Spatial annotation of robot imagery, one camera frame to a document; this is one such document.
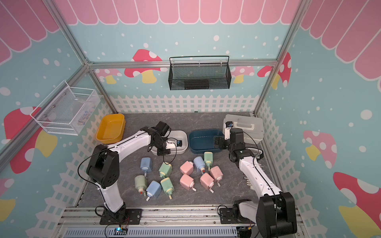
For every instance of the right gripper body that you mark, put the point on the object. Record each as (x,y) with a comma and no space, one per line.
(224,144)

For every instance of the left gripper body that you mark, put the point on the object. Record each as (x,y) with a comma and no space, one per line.
(160,146)

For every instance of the white plastic storage box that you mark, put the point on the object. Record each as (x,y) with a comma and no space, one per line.
(180,139)

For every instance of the dark teal storage box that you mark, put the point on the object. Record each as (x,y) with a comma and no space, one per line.
(203,141)

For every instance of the pink pencil sharpener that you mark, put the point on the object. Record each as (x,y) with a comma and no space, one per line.
(187,182)
(216,174)
(207,181)
(187,168)

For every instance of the yellow plastic storage box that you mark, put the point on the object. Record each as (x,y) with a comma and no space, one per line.
(111,129)

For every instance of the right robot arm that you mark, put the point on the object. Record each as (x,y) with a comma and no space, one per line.
(275,213)

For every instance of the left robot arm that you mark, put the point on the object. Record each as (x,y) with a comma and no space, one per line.
(104,166)

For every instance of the green pencil sharpener upper right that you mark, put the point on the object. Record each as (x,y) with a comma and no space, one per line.
(208,159)

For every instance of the green pencil sharpener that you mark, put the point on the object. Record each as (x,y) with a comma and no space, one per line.
(208,159)
(165,170)
(167,187)

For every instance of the blue pencil sharpener left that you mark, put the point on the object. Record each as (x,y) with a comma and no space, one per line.
(146,165)

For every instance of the blue pencil sharpener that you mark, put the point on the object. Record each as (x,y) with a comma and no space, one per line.
(153,190)
(146,165)
(199,164)

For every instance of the green pencil sharpener middle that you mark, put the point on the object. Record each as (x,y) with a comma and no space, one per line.
(165,170)

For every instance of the blue pencil sharpener centre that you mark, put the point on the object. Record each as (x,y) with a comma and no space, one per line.
(199,164)

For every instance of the green pencil sharpener lower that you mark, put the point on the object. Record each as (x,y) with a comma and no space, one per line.
(167,187)

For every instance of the blue pencil sharpener lower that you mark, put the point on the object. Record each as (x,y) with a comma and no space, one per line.
(153,190)

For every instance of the translucent plastic lidded case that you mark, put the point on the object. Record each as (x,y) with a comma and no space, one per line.
(252,127)

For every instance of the rack of metal bits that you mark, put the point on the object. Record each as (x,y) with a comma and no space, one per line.
(249,184)

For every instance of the pale green round sharpener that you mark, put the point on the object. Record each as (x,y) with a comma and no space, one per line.
(141,184)

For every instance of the small green circuit board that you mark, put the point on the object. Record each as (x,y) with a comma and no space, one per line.
(120,231)

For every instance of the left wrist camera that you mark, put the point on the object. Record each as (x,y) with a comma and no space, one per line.
(172,144)

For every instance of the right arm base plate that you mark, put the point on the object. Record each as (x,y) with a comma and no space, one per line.
(226,216)

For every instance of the black wire mesh basket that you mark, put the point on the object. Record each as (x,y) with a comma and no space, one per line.
(199,73)

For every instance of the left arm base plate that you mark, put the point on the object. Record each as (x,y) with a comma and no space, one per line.
(122,217)

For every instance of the white wire mesh basket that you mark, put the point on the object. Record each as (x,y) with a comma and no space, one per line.
(66,109)

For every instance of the grey slotted cable duct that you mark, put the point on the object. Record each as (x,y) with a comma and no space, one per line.
(154,232)

